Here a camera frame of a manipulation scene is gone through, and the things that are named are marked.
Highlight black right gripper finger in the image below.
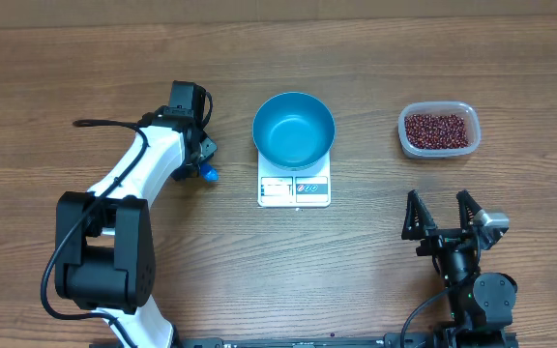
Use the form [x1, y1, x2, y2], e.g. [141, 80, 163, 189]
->
[456, 189, 482, 230]
[401, 189, 437, 241]

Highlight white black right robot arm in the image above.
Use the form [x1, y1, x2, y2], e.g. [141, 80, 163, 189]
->
[397, 189, 518, 347]

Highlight blue plastic measuring scoop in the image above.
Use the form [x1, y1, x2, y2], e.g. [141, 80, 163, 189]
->
[198, 162, 220, 183]

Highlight white kitchen scale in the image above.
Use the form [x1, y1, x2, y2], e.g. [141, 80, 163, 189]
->
[257, 153, 332, 209]

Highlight clear plastic container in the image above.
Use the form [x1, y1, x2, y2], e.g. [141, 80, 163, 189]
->
[397, 101, 482, 160]

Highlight red beans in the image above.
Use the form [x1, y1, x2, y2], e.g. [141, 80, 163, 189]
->
[404, 114, 469, 150]

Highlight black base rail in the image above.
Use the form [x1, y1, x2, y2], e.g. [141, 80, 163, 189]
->
[89, 331, 520, 348]

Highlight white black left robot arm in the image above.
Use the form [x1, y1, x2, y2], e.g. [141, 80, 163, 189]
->
[40, 81, 219, 347]

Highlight blue metal bowl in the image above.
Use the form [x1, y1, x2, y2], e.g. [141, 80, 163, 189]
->
[251, 92, 337, 170]

